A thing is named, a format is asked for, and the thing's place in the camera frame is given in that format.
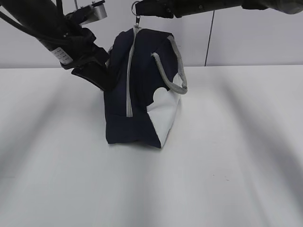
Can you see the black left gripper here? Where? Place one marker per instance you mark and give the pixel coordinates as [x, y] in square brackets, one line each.
[80, 53]

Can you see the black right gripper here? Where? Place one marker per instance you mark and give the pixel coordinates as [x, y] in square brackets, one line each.
[180, 8]

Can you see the navy and white lunch bag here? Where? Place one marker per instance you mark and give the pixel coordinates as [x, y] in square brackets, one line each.
[151, 79]

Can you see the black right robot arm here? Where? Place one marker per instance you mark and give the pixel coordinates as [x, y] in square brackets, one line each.
[286, 6]

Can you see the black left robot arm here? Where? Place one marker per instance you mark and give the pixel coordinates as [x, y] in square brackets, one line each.
[40, 19]

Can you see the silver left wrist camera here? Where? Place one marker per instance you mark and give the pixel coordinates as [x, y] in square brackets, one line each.
[91, 13]

